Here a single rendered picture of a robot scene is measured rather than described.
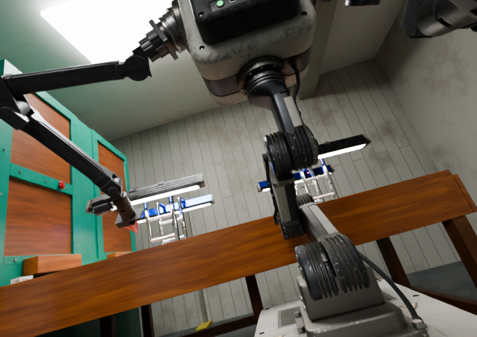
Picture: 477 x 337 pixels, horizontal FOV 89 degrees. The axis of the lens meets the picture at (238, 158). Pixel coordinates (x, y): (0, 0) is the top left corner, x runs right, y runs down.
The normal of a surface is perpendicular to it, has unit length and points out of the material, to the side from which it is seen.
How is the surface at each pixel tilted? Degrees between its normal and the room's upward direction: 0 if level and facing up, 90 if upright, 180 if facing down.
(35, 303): 90
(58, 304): 90
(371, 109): 90
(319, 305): 90
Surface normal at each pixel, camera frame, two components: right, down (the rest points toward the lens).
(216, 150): -0.16, -0.30
